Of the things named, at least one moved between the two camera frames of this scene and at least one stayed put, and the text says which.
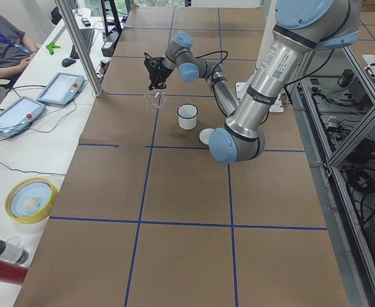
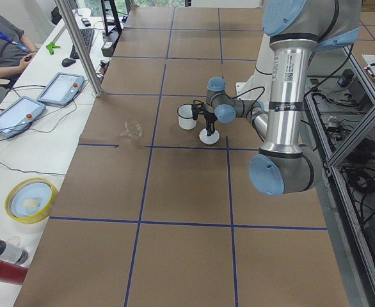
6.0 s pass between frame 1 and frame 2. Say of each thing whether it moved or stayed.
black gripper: moved
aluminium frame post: stayed
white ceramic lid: stayed
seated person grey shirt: stayed
